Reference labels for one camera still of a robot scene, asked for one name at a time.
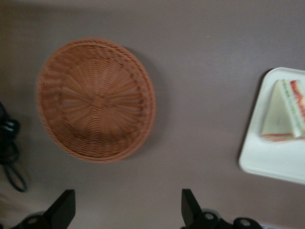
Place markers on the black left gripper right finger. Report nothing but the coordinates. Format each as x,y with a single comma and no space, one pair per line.
190,210

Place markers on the white rectangular plastic tray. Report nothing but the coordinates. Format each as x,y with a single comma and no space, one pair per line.
264,157

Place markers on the triangular sandwich with tomato filling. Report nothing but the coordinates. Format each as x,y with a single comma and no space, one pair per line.
278,114

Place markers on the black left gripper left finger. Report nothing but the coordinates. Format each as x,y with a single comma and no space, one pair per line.
62,210

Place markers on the round brown wicker basket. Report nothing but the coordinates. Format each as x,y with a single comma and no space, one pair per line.
95,100

